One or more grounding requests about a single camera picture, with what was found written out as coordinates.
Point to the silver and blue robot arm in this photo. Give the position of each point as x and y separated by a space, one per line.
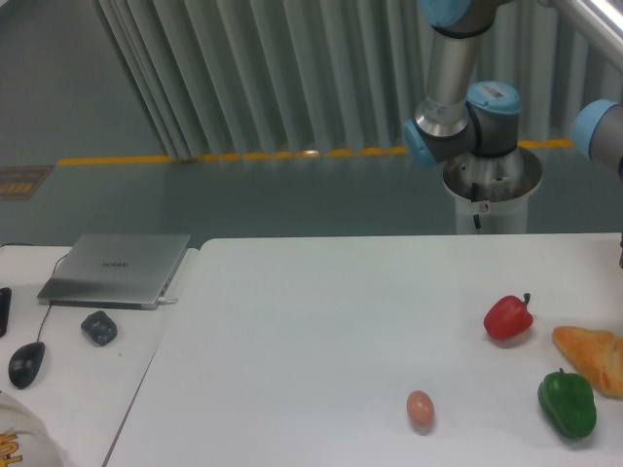
483 119

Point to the red bell pepper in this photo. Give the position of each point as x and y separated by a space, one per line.
508 318

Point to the green bell pepper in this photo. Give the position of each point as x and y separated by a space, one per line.
567 400

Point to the white laptop plug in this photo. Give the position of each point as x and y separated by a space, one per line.
167 301

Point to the grey pleated curtain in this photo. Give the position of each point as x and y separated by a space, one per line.
245 77

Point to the silver closed laptop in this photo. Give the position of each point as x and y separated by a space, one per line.
130 271

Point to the brown egg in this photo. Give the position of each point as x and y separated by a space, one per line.
420 410

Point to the golden bread loaf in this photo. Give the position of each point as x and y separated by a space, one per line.
595 354

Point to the black device at left edge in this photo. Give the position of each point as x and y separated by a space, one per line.
5 307

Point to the black computer mouse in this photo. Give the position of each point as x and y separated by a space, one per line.
25 364

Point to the white cap with yellow letters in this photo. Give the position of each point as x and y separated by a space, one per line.
25 440

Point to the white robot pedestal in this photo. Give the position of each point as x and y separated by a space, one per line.
492 196

